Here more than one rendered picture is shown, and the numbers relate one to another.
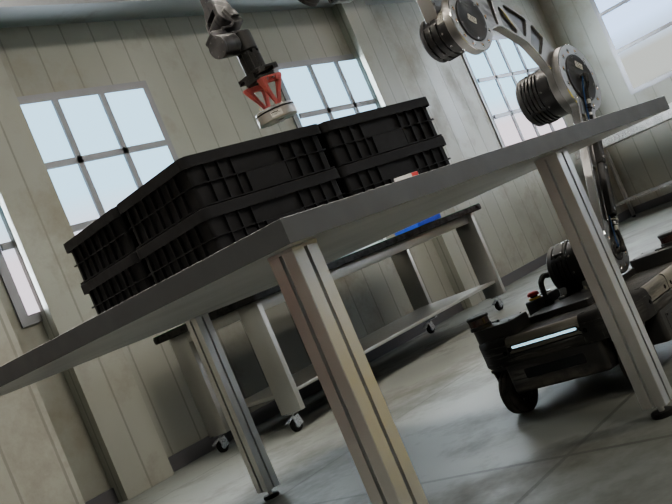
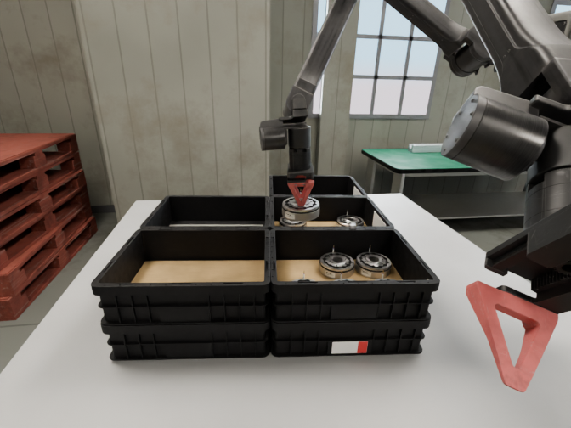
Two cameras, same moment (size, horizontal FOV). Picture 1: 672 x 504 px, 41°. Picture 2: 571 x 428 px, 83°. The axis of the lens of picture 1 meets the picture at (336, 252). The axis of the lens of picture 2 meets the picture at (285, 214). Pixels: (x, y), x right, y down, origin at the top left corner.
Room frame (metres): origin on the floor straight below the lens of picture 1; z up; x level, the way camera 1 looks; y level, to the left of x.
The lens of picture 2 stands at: (1.59, -0.49, 1.36)
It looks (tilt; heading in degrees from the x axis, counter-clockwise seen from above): 23 degrees down; 39
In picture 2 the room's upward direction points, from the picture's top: 1 degrees clockwise
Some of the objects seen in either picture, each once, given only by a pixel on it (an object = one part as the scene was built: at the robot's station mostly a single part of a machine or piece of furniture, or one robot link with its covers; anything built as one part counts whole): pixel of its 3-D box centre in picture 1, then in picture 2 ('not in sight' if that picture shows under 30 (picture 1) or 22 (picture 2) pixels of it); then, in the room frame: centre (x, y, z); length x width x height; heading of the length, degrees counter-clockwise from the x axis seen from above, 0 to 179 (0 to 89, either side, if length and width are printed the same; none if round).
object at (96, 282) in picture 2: (220, 168); (195, 256); (2.02, 0.16, 0.92); 0.40 x 0.30 x 0.02; 133
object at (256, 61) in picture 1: (253, 65); (300, 160); (2.25, 0.01, 1.16); 0.10 x 0.07 x 0.07; 38
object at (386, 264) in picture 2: not in sight; (373, 261); (2.42, -0.16, 0.86); 0.10 x 0.10 x 0.01
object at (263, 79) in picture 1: (268, 89); (301, 188); (2.25, 0.00, 1.09); 0.07 x 0.07 x 0.09; 38
